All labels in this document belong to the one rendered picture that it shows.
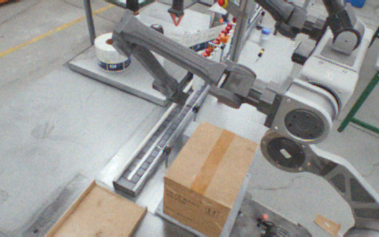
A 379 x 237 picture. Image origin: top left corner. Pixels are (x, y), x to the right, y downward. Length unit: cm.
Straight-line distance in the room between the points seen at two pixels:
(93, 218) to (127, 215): 13
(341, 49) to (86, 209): 105
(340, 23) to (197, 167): 60
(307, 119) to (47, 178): 107
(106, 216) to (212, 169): 48
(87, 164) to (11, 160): 34
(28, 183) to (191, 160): 72
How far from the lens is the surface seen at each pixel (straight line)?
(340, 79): 77
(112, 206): 121
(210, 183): 93
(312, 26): 114
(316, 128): 71
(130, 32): 83
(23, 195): 135
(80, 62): 185
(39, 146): 148
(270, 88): 71
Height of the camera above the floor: 190
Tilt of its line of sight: 46 degrees down
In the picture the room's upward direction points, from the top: 7 degrees clockwise
